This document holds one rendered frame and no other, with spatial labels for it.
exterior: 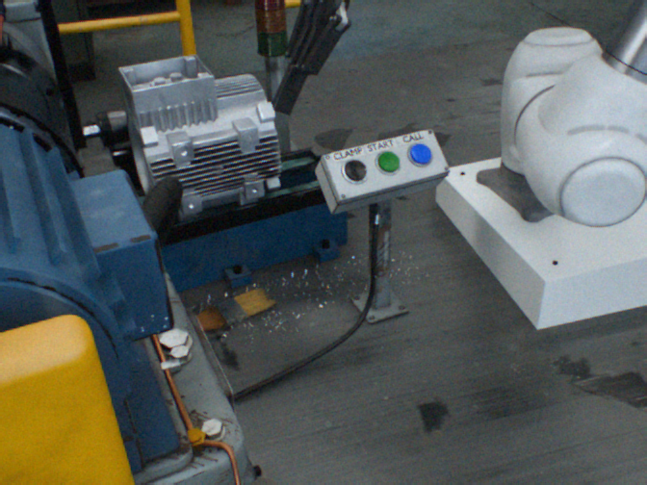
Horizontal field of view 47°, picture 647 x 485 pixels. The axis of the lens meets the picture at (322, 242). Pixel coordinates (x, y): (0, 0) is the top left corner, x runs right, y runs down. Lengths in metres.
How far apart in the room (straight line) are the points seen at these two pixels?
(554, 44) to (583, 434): 0.56
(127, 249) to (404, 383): 0.67
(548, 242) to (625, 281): 0.12
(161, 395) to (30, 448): 0.20
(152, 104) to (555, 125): 0.55
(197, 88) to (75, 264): 0.71
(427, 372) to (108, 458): 0.75
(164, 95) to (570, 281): 0.64
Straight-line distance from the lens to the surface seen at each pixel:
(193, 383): 0.55
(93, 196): 0.48
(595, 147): 0.98
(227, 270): 1.23
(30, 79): 1.33
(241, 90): 1.15
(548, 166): 1.01
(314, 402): 1.02
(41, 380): 0.32
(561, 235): 1.21
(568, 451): 1.00
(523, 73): 1.19
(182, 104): 1.10
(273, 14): 1.46
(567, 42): 1.20
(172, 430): 0.51
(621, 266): 1.16
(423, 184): 1.04
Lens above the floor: 1.55
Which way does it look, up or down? 35 degrees down
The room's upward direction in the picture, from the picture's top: 2 degrees counter-clockwise
